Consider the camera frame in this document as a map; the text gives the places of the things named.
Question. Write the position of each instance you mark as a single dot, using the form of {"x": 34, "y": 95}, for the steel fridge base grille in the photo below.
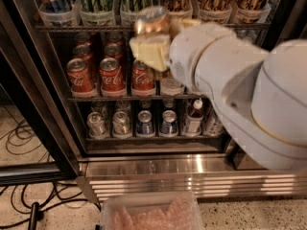
{"x": 206, "y": 175}

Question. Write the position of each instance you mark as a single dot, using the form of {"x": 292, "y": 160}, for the green can left lane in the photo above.
{"x": 97, "y": 12}

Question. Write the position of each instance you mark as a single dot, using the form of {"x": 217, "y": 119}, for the orange can middle lane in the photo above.
{"x": 217, "y": 11}

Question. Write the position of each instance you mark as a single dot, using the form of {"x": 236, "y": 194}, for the green can right lane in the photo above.
{"x": 130, "y": 9}

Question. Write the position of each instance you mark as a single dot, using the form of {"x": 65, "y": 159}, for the red cola can front right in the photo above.
{"x": 141, "y": 83}

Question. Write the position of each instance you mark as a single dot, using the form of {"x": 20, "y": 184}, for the top wire shelf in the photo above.
{"x": 100, "y": 28}

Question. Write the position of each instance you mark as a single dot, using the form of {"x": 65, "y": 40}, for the orange soda can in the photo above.
{"x": 153, "y": 20}

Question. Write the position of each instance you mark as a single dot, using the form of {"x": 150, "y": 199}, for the green can lane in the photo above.
{"x": 97, "y": 12}
{"x": 130, "y": 9}

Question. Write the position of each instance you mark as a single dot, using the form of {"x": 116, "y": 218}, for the tea bottle right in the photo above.
{"x": 213, "y": 127}

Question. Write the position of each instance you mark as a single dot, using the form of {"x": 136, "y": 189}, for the red cola can front left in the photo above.
{"x": 80, "y": 76}

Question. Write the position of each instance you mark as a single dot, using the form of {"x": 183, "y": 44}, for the blue can top shelf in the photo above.
{"x": 59, "y": 13}

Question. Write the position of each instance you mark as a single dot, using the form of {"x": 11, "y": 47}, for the tea bottle left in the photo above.
{"x": 193, "y": 118}

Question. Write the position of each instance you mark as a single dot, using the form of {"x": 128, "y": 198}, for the silver can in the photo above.
{"x": 121, "y": 127}
{"x": 97, "y": 126}

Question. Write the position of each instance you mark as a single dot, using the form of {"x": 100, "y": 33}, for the silver can front left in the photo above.
{"x": 97, "y": 126}

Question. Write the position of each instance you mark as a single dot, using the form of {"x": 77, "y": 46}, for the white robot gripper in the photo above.
{"x": 182, "y": 56}

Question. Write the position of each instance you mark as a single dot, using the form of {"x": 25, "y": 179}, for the middle wire shelf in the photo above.
{"x": 136, "y": 98}

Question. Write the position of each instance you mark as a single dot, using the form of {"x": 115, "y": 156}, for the black fridge door frame left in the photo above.
{"x": 32, "y": 77}

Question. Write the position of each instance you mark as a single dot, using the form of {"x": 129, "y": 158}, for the red cola can front middle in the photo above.
{"x": 112, "y": 78}

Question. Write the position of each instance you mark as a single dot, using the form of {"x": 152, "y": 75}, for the clear plastic bin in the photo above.
{"x": 152, "y": 211}

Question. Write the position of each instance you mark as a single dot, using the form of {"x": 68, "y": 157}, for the tea bottle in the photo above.
{"x": 193, "y": 118}
{"x": 213, "y": 127}

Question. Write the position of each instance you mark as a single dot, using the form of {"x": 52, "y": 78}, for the water bottle front left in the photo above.
{"x": 170, "y": 86}

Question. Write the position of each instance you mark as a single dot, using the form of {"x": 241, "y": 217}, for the orange can right lane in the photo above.
{"x": 250, "y": 10}

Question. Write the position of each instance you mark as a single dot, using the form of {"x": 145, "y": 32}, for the blue can front right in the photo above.
{"x": 169, "y": 127}

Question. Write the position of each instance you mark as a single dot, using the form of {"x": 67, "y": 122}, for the orange can lane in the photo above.
{"x": 217, "y": 11}
{"x": 250, "y": 10}

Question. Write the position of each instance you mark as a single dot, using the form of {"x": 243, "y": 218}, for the red cola can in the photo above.
{"x": 141, "y": 83}
{"x": 115, "y": 51}
{"x": 84, "y": 51}
{"x": 112, "y": 78}
{"x": 80, "y": 76}

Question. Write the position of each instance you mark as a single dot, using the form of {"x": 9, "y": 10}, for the blue can front left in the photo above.
{"x": 145, "y": 125}

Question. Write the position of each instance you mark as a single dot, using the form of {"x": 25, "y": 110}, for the wire shelf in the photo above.
{"x": 100, "y": 28}
{"x": 136, "y": 98}

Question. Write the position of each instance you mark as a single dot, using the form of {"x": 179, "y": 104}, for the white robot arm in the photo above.
{"x": 260, "y": 96}

